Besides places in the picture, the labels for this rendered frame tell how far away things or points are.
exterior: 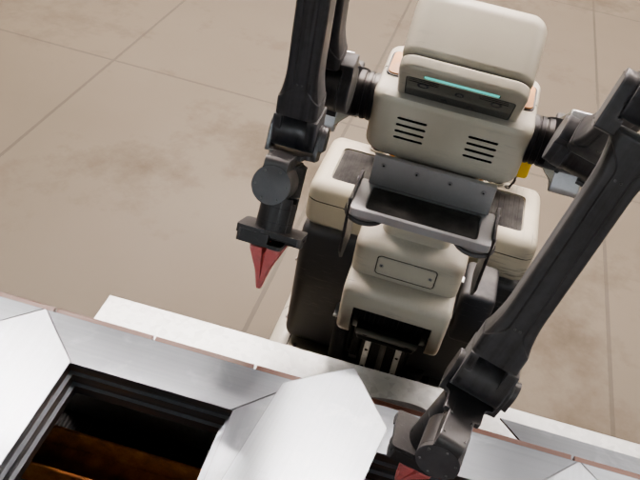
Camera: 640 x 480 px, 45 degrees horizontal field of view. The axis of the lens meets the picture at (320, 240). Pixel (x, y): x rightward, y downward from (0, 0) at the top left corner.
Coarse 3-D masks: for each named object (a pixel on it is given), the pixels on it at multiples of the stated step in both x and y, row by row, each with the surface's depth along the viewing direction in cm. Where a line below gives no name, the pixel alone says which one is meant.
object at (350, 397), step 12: (288, 384) 122; (300, 384) 123; (312, 384) 123; (324, 384) 123; (336, 384) 124; (348, 384) 124; (312, 396) 121; (324, 396) 121; (336, 396) 122; (348, 396) 122; (360, 396) 122; (348, 408) 120; (360, 408) 121; (372, 408) 121; (372, 420) 119
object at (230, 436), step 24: (48, 312) 127; (72, 384) 120; (96, 384) 120; (120, 384) 119; (48, 408) 114; (144, 408) 119; (168, 408) 119; (192, 408) 118; (216, 408) 117; (240, 408) 117; (264, 408) 118; (24, 432) 109; (48, 432) 114; (216, 432) 119; (240, 432) 114; (24, 456) 109; (216, 456) 110; (384, 456) 115
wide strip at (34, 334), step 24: (0, 336) 121; (24, 336) 122; (48, 336) 122; (0, 360) 117; (24, 360) 118; (48, 360) 119; (0, 384) 114; (24, 384) 115; (48, 384) 115; (0, 408) 111; (24, 408) 111; (0, 432) 108; (0, 456) 105
